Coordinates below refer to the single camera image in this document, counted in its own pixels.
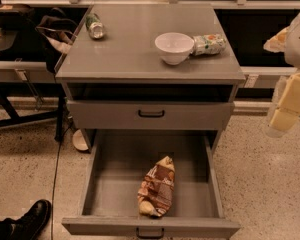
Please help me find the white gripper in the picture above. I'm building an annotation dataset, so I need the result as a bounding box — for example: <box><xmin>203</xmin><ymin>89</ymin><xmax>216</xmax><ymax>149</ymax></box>
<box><xmin>263</xmin><ymin>28</ymin><xmax>300</xmax><ymax>138</ymax></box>

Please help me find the brown chip bag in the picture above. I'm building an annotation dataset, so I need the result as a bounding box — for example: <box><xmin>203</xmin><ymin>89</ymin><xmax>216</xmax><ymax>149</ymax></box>
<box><xmin>137</xmin><ymin>156</ymin><xmax>175</xmax><ymax>218</ymax></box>

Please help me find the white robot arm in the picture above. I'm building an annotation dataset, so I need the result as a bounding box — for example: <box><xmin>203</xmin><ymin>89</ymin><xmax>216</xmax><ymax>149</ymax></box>
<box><xmin>264</xmin><ymin>12</ymin><xmax>300</xmax><ymax>138</ymax></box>

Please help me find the grey drawer cabinet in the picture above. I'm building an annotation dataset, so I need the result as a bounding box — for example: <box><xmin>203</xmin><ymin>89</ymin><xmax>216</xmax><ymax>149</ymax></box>
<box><xmin>56</xmin><ymin>4</ymin><xmax>244</xmax><ymax>148</ymax></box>

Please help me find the open grey middle drawer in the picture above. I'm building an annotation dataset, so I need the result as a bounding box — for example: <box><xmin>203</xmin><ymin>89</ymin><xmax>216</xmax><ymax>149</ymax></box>
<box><xmin>62</xmin><ymin>130</ymin><xmax>240</xmax><ymax>240</ymax></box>

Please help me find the closed grey top drawer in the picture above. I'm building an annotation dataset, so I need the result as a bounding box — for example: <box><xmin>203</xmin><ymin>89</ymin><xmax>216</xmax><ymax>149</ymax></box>
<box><xmin>67</xmin><ymin>100</ymin><xmax>234</xmax><ymax>130</ymax></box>

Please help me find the white ceramic bowl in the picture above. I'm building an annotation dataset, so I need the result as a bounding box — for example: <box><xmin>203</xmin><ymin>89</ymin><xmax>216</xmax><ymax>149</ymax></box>
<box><xmin>155</xmin><ymin>32</ymin><xmax>194</xmax><ymax>65</ymax></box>

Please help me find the green soda can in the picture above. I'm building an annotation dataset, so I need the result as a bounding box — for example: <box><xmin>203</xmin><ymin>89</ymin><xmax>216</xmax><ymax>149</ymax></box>
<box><xmin>85</xmin><ymin>13</ymin><xmax>105</xmax><ymax>39</ymax></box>

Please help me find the round tan floor disc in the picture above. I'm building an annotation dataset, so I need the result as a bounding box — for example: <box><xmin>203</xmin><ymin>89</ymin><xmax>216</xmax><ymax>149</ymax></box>
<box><xmin>72</xmin><ymin>130</ymin><xmax>88</xmax><ymax>151</ymax></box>

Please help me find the black side table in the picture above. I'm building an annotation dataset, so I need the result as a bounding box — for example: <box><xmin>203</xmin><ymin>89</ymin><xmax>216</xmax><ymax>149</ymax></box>
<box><xmin>0</xmin><ymin>4</ymin><xmax>64</xmax><ymax>141</ymax></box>

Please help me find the black leather shoe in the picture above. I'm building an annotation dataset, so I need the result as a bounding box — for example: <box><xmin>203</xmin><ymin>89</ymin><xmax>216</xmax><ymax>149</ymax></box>
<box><xmin>9</xmin><ymin>199</ymin><xmax>52</xmax><ymax>240</ymax></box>

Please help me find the dark bag with straps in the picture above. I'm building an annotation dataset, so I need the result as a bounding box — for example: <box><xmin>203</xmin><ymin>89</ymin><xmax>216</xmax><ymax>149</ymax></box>
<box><xmin>36</xmin><ymin>7</ymin><xmax>78</xmax><ymax>74</ymax></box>

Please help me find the black floor cable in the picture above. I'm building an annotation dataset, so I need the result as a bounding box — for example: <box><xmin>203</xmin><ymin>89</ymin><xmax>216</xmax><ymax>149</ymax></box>
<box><xmin>49</xmin><ymin>122</ymin><xmax>74</xmax><ymax>240</ymax></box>

